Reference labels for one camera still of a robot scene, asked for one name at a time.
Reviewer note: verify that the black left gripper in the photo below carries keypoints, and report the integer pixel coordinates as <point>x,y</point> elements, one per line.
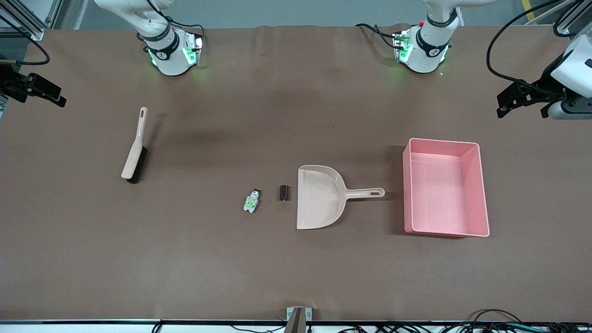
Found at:
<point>549,82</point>

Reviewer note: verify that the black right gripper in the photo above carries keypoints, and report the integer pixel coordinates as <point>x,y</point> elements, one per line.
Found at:
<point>13,86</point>

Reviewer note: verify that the beige hand brush black bristles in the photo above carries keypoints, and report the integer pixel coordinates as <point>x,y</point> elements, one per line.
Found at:
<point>133,162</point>

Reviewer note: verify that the beige plastic dustpan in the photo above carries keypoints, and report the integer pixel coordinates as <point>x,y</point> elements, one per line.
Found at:
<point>319,199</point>

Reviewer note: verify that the white green electronic component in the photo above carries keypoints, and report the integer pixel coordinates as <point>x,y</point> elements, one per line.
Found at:
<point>251,202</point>

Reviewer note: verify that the dark maroon electronic component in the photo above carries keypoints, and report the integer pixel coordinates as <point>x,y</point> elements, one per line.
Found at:
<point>284,193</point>

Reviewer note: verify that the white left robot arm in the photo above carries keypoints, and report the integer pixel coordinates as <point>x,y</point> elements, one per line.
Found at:
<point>430,46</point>

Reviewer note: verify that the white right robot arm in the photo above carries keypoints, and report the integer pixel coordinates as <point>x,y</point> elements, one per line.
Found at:
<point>171,55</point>

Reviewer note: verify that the pink plastic bin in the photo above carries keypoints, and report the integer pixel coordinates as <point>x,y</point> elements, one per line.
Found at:
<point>444,189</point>

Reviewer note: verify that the brown table mat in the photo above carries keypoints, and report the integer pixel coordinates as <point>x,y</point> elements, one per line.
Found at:
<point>296,115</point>

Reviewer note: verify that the aluminium frame profile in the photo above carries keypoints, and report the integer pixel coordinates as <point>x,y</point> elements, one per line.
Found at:
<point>561,28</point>
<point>37,34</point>

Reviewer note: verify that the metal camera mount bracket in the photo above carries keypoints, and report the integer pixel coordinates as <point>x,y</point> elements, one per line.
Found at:
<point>298,319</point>

